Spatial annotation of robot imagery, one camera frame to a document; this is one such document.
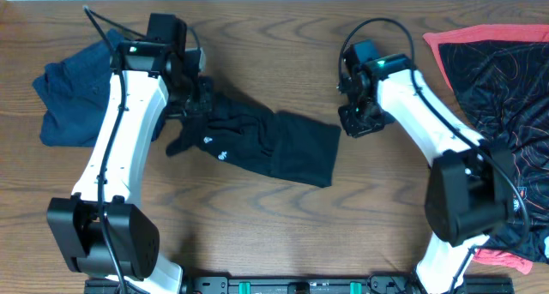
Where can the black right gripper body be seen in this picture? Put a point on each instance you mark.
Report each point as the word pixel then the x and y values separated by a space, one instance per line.
pixel 361 119

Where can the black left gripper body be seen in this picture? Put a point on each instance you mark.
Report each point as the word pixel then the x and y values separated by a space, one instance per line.
pixel 197 102

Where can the red and black patterned garment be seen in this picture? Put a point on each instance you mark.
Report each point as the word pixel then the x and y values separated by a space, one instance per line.
pixel 499 76

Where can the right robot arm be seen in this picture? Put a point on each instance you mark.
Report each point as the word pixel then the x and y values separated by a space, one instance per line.
pixel 469 195

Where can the folded navy blue shorts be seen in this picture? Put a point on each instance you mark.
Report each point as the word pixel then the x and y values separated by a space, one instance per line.
pixel 76 93

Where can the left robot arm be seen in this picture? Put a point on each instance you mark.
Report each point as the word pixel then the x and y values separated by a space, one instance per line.
pixel 100 229

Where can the black polo shirt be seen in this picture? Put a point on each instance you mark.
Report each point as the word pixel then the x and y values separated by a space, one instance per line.
pixel 242 131

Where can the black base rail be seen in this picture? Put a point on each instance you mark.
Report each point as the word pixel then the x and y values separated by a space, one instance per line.
pixel 296 285

